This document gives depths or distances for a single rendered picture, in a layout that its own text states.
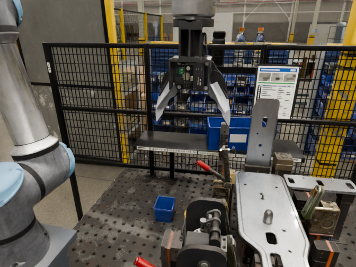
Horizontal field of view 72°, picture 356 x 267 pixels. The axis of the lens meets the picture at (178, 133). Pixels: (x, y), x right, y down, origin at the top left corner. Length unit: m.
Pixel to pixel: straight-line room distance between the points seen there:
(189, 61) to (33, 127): 0.44
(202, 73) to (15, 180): 0.46
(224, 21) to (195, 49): 6.70
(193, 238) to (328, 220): 0.58
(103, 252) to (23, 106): 0.79
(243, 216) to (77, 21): 2.38
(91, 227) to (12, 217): 0.77
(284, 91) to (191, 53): 1.07
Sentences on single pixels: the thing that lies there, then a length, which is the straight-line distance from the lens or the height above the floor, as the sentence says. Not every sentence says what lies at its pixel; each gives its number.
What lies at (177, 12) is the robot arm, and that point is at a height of 1.65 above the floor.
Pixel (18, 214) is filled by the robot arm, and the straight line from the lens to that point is 0.68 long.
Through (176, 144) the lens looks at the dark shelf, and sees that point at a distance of 1.37.
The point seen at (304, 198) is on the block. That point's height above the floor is 0.98.
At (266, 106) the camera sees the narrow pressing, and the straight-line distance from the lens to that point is 1.18.
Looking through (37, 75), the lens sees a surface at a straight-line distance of 3.24.
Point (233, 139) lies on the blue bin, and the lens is 1.31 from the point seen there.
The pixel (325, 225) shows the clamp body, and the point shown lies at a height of 0.97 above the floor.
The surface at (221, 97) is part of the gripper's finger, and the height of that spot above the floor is 1.50.
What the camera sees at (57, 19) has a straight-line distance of 2.93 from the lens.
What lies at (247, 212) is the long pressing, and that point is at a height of 1.00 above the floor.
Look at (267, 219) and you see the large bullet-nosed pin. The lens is 0.95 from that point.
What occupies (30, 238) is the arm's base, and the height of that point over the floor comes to 1.17.
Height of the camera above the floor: 1.62
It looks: 23 degrees down
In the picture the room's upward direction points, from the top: straight up
